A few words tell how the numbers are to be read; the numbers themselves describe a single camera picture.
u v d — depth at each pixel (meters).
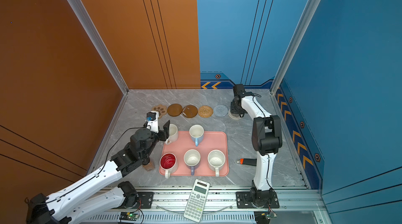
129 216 0.71
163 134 0.66
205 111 1.07
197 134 0.93
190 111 1.09
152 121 0.62
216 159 0.85
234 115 1.03
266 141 0.55
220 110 1.08
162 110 1.09
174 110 1.09
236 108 0.85
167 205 0.73
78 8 0.78
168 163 0.83
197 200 0.72
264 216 0.70
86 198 0.46
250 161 0.85
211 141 0.93
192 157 0.85
